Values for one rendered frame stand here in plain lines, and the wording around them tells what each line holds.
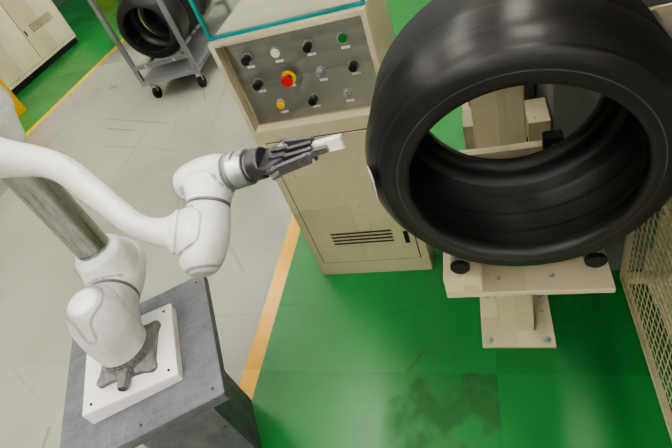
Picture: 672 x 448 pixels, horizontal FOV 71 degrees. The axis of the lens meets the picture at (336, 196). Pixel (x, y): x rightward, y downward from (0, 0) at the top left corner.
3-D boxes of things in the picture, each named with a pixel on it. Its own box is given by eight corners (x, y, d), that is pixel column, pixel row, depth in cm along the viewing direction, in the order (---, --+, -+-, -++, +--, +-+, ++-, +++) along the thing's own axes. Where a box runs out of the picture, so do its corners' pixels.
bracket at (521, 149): (438, 178, 140) (433, 153, 134) (588, 162, 128) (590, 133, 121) (438, 186, 138) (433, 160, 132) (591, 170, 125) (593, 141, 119)
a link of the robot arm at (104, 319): (89, 375, 137) (43, 333, 123) (103, 323, 151) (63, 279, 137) (143, 360, 137) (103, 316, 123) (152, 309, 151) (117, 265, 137)
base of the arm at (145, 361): (95, 402, 137) (84, 393, 133) (107, 338, 154) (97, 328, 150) (156, 382, 137) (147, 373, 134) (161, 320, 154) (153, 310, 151)
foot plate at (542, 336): (479, 291, 207) (478, 288, 205) (546, 289, 198) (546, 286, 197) (482, 348, 188) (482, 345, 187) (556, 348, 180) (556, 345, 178)
